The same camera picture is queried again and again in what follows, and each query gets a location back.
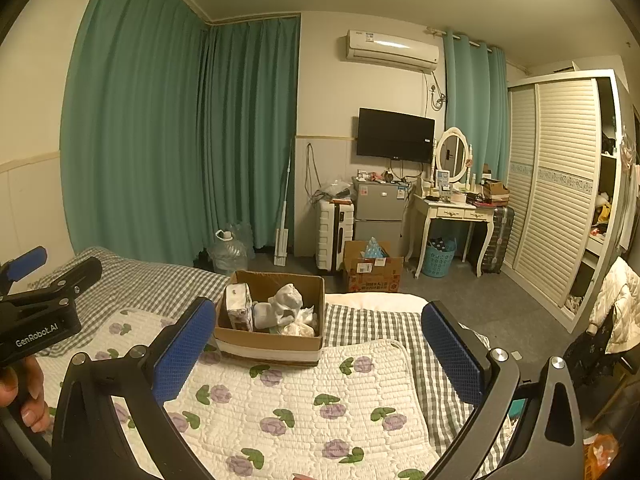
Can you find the floral black-white tissue pack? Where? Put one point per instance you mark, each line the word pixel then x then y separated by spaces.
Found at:
pixel 239 306

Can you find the cream lace cloth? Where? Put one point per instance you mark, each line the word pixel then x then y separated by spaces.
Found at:
pixel 304 325

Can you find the blue plastic basket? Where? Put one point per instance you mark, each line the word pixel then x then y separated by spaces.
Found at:
pixel 438 257

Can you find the open cardboard box on bed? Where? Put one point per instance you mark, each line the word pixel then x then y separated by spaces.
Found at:
pixel 270 345

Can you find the cardboard box on floor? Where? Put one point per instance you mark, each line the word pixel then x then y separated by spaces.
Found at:
pixel 371 274

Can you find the white floor mop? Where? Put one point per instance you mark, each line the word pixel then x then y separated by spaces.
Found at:
pixel 281 246

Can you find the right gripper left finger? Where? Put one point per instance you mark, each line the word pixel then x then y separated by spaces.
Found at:
pixel 88 440

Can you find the grey checkered bed sheet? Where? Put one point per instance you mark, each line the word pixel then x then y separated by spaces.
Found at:
pixel 167 289

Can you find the white suitcase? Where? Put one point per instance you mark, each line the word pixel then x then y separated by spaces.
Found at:
pixel 335 223

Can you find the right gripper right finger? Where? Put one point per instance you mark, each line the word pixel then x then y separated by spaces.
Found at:
pixel 547 441

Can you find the narrow teal curtain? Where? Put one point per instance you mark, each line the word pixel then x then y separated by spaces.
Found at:
pixel 477 101

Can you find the clear water jug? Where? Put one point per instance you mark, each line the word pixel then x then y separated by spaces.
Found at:
pixel 228 253

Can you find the dark checkered suitcase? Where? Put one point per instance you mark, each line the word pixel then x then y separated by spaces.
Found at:
pixel 494 255

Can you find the white dressing table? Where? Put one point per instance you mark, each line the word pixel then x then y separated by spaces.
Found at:
pixel 454 219

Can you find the grey mini fridge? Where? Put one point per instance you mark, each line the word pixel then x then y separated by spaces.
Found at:
pixel 380 212

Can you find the white air conditioner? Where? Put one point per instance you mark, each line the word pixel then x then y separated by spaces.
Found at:
pixel 372 47

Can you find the white louvred wardrobe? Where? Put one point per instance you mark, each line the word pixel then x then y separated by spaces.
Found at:
pixel 571 150

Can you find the white floral quilt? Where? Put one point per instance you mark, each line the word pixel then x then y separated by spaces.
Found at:
pixel 354 415

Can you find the black wall television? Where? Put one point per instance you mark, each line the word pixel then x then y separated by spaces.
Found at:
pixel 393 135

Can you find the white oval vanity mirror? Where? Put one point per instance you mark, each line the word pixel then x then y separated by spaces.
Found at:
pixel 452 153

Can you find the large teal curtain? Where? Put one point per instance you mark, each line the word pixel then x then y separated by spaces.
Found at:
pixel 173 129

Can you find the white jacket on chair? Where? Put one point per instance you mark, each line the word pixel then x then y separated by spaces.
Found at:
pixel 619 295

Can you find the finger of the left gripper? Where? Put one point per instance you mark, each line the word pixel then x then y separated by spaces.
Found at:
pixel 70 285
pixel 17 269

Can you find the white socks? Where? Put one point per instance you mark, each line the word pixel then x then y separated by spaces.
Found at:
pixel 279 310

